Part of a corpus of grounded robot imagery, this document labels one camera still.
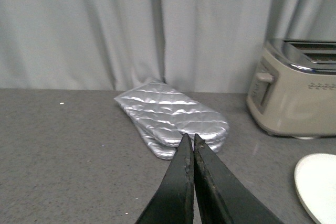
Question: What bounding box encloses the grey curtain backdrop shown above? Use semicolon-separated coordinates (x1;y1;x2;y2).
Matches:
1;0;335;93

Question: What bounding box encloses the silver quilted oven mitt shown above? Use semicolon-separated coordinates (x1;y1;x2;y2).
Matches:
115;81;229;161

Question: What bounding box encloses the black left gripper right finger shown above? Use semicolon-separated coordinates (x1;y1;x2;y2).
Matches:
194;134;283;223

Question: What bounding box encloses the beige two-slot toaster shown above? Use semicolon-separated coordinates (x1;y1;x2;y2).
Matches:
247;39;335;139

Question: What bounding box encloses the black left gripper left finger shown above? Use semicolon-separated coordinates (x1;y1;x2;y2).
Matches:
136;134;194;223

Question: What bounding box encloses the white round plate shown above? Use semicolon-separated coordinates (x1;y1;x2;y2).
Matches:
294;153;335;223

